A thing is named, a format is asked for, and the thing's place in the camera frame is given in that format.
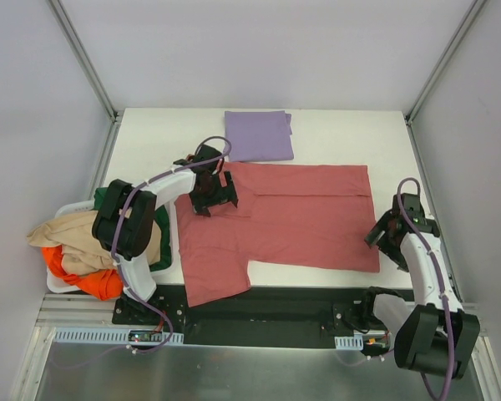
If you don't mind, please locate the aluminium frame post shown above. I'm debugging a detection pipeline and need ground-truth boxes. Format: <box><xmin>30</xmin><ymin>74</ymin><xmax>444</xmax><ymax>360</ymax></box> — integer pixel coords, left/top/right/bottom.
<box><xmin>403</xmin><ymin>0</ymin><xmax>489</xmax><ymax>124</ymax></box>
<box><xmin>48</xmin><ymin>0</ymin><xmax>124</xmax><ymax>122</ymax></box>

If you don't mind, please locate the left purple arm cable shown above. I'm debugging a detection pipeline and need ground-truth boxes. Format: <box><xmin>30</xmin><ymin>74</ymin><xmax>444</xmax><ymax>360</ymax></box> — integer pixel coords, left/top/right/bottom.
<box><xmin>110</xmin><ymin>136</ymin><xmax>233</xmax><ymax>318</ymax></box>

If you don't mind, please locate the folded purple t shirt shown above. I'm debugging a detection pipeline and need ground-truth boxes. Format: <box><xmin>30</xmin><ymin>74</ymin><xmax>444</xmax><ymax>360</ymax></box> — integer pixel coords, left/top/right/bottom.
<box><xmin>225</xmin><ymin>111</ymin><xmax>294</xmax><ymax>162</ymax></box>

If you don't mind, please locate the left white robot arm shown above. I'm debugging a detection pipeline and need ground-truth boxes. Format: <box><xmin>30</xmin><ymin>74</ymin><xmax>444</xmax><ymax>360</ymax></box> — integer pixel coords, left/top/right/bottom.
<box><xmin>92</xmin><ymin>137</ymin><xmax>238</xmax><ymax>325</ymax></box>

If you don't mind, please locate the white laundry basket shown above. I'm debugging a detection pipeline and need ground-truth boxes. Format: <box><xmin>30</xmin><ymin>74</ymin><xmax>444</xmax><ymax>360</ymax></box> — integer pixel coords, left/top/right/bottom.
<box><xmin>47</xmin><ymin>200</ymin><xmax>180</xmax><ymax>294</ymax></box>

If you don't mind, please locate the left aluminium frame post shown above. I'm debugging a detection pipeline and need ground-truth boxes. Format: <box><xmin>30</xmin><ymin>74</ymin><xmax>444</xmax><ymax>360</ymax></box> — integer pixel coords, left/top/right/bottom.
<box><xmin>48</xmin><ymin>0</ymin><xmax>124</xmax><ymax>122</ymax></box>

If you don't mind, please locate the orange t shirt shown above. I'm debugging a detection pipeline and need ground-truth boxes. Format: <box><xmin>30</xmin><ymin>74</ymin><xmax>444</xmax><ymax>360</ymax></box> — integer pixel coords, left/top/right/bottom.
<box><xmin>41</xmin><ymin>246</ymin><xmax>124</xmax><ymax>301</ymax></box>

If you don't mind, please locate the left white cable duct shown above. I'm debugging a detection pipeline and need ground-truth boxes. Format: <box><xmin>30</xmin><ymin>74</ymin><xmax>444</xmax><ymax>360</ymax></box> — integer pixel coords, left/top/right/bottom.
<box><xmin>54</xmin><ymin>327</ymin><xmax>185</xmax><ymax>347</ymax></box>

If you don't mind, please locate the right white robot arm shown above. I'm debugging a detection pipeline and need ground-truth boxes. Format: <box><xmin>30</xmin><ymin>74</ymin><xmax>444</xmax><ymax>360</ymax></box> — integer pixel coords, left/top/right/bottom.
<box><xmin>359</xmin><ymin>193</ymin><xmax>480</xmax><ymax>379</ymax></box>

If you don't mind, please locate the white cable duct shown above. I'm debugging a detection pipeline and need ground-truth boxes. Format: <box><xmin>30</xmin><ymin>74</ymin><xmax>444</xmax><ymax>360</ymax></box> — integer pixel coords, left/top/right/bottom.
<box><xmin>54</xmin><ymin>327</ymin><xmax>185</xmax><ymax>347</ymax></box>
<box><xmin>334</xmin><ymin>334</ymin><xmax>364</xmax><ymax>351</ymax></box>

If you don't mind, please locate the beige t shirt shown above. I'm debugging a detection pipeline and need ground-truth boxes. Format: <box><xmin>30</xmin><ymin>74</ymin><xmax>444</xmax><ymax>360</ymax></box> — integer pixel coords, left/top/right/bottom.
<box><xmin>26</xmin><ymin>209</ymin><xmax>129</xmax><ymax>277</ymax></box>

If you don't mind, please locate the pink t shirt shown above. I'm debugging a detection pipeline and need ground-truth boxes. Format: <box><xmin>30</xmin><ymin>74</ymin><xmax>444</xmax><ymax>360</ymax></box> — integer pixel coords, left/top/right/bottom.
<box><xmin>175</xmin><ymin>163</ymin><xmax>380</xmax><ymax>307</ymax></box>

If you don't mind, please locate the right aluminium frame post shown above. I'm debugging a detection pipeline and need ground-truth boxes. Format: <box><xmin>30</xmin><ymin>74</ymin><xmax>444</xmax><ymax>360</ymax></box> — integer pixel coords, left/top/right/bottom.
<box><xmin>403</xmin><ymin>0</ymin><xmax>489</xmax><ymax>124</ymax></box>

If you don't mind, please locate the green t shirt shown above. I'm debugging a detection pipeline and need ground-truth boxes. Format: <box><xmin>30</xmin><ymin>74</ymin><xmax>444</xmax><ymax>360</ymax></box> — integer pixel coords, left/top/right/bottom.
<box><xmin>94</xmin><ymin>187</ymin><xmax>172</xmax><ymax>272</ymax></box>

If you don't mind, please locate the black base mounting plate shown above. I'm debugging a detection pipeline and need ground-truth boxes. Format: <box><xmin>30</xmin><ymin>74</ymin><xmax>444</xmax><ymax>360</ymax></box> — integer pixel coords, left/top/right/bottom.
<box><xmin>112</xmin><ymin>285</ymin><xmax>385</xmax><ymax>349</ymax></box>

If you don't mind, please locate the right white cable duct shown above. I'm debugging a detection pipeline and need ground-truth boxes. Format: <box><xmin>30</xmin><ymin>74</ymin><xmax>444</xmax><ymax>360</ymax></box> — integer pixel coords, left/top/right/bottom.
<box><xmin>334</xmin><ymin>334</ymin><xmax>364</xmax><ymax>351</ymax></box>

